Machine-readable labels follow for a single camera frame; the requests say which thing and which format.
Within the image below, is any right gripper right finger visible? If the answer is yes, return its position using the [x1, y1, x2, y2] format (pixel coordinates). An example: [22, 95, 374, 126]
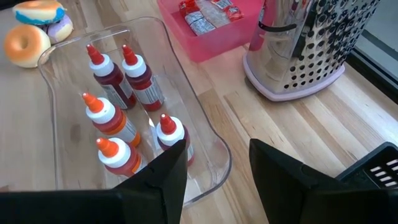
[249, 138, 389, 224]

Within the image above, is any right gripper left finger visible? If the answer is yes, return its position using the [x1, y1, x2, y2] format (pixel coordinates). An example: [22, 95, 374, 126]
[114, 139, 188, 224]

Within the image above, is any orange squeeze bottle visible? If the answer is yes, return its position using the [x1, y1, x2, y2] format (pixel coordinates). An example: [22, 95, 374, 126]
[81, 92, 142, 147]
[95, 137, 147, 178]

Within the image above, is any dark red squeeze bottle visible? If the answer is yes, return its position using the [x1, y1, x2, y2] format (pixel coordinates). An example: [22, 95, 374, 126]
[121, 44, 165, 112]
[86, 43, 137, 110]
[155, 113, 195, 166]

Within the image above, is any red snack packet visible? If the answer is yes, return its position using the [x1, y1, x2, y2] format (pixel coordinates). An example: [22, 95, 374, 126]
[178, 0, 245, 37]

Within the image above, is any purple frosted toy donut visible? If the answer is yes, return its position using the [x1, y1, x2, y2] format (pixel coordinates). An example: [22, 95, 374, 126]
[43, 14, 75, 44]

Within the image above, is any orange toy donut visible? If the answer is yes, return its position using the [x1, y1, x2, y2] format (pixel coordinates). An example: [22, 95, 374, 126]
[2, 24, 52, 68]

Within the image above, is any blue frosted toy donut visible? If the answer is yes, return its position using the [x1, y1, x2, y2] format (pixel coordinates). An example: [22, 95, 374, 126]
[12, 0, 67, 26]

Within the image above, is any black mesh basket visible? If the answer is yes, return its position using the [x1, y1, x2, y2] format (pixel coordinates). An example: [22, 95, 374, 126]
[335, 141, 398, 190]

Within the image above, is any clear plastic bin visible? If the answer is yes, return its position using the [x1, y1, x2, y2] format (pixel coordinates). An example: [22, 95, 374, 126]
[37, 16, 233, 208]

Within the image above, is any pink plastic tray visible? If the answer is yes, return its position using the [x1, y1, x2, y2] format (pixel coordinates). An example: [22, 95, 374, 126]
[157, 0, 265, 63]

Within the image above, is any black aluminium table frame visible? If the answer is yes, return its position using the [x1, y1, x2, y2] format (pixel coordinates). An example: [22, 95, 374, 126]
[345, 29, 398, 105]

